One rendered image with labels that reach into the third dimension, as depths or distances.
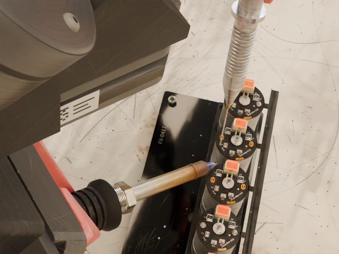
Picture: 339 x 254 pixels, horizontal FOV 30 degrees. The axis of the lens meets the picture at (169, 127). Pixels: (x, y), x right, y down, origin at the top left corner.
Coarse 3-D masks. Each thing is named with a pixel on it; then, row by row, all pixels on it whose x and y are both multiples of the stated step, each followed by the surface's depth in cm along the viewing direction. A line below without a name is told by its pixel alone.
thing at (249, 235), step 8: (272, 96) 39; (264, 104) 39; (272, 104) 39; (272, 112) 39; (272, 120) 38; (264, 128) 38; (272, 128) 38; (264, 136) 38; (256, 144) 38; (264, 144) 38; (264, 152) 37; (264, 160) 37; (264, 168) 37; (256, 176) 37; (256, 184) 37; (256, 192) 36; (256, 200) 36; (256, 208) 36; (248, 216) 36; (256, 216) 36; (248, 224) 35; (248, 232) 35; (248, 240) 35; (248, 248) 35
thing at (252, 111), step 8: (256, 88) 39; (240, 96) 39; (248, 96) 39; (256, 96) 39; (224, 104) 39; (232, 104) 39; (256, 104) 39; (232, 112) 39; (240, 112) 39; (248, 112) 39; (256, 112) 39
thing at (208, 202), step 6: (222, 180) 36; (222, 186) 37; (228, 186) 36; (204, 192) 38; (204, 198) 38; (210, 198) 37; (204, 204) 38; (210, 204) 37; (216, 204) 37; (222, 204) 36; (234, 204) 36; (240, 204) 37; (204, 210) 39; (234, 210) 38
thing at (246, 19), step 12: (240, 0) 28; (252, 0) 28; (240, 12) 28; (252, 12) 28; (264, 12) 29; (240, 24) 29; (252, 24) 29; (240, 36) 29; (252, 36) 29; (240, 48) 30; (228, 60) 31; (240, 60) 30; (228, 72) 31; (240, 72) 31; (228, 84) 31; (240, 84) 31
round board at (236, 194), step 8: (216, 168) 37; (240, 168) 37; (208, 176) 37; (216, 176) 37; (224, 176) 37; (232, 176) 37; (240, 176) 37; (208, 184) 36; (216, 184) 36; (240, 184) 36; (248, 184) 37; (208, 192) 36; (216, 192) 36; (224, 192) 36; (232, 192) 36; (240, 192) 36; (216, 200) 36; (224, 200) 36; (232, 200) 36; (240, 200) 36
